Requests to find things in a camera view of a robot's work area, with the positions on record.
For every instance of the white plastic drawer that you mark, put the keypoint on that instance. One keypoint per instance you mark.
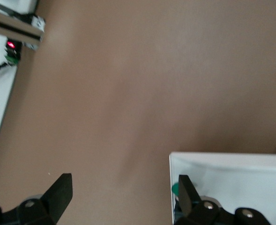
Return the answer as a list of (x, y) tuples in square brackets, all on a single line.
[(233, 178)]

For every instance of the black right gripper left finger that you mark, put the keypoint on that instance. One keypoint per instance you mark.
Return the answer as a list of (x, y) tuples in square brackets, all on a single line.
[(60, 194)]

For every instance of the aluminium camera pole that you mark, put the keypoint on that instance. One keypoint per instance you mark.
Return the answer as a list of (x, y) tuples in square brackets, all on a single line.
[(11, 25)]

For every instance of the green push button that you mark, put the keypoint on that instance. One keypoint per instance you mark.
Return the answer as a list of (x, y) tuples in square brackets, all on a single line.
[(176, 189)]

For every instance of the circuit board with red light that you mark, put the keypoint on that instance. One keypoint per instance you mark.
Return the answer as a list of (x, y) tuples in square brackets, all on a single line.
[(11, 45)]

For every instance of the metal pole bracket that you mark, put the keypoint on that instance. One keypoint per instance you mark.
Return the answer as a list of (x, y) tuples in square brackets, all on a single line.
[(38, 22)]

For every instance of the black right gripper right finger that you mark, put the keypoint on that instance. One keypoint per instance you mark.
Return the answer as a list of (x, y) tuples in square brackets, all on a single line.
[(187, 194)]

